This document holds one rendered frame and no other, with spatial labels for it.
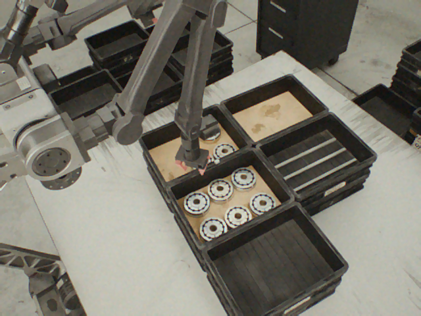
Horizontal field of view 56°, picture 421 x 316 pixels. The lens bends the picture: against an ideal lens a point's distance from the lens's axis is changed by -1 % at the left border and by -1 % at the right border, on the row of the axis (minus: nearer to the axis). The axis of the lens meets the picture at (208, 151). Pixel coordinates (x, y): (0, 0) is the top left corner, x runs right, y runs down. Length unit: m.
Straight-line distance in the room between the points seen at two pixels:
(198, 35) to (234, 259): 0.82
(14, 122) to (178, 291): 0.89
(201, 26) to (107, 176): 1.09
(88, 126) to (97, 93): 1.66
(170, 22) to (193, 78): 0.20
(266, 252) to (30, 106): 0.93
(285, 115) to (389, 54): 2.07
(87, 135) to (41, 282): 1.34
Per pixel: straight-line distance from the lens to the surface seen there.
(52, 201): 1.93
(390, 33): 4.11
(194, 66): 1.07
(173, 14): 0.96
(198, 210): 1.55
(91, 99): 2.65
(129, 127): 1.04
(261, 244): 1.51
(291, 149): 1.78
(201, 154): 1.33
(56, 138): 0.99
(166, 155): 1.76
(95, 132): 1.03
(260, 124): 1.86
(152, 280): 1.62
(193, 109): 1.15
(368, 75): 3.57
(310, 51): 3.17
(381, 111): 2.87
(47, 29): 1.44
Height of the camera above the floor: 2.18
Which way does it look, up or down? 50 degrees down
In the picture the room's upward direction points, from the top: 5 degrees counter-clockwise
